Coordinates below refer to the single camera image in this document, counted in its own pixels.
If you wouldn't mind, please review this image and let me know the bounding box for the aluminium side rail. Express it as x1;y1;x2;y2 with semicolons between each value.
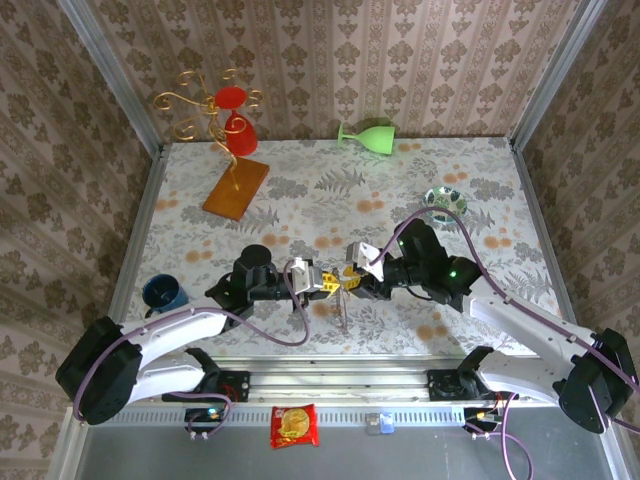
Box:
107;144;169;326
508;138;576;321

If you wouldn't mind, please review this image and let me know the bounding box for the red wine glass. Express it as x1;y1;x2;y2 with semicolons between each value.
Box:
214;85;260;157

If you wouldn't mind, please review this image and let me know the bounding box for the slotted grey cable duct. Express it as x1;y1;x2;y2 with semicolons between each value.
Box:
89;405;466;427

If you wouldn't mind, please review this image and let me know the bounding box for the blue mug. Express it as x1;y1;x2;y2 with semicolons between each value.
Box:
142;273;191;321

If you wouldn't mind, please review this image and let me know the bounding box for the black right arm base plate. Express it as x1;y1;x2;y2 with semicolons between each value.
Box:
427;369;521;402

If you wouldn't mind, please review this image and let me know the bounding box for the red snack packet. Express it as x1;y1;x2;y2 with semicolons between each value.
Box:
269;403;320;450

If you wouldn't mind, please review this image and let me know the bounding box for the aluminium frame post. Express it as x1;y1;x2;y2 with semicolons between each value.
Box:
53;0;165;154
509;0;609;151

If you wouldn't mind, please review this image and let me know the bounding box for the gold stand with wooden base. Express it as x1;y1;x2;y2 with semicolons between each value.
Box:
153;68;271;222

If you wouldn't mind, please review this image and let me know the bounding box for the small blue grey device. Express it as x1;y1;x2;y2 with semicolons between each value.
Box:
365;412;395;436

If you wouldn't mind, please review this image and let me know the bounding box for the long aluminium base rail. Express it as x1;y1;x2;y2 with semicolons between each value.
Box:
134;355;566;407

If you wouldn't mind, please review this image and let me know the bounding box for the green wine glass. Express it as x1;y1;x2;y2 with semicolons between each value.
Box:
335;119;397;157

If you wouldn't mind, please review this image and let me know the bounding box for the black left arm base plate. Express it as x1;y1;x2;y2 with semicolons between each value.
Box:
160;370;252;404

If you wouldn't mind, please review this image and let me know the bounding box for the small leaf-patterned bowl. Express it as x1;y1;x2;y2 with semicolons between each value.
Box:
423;185;469;225

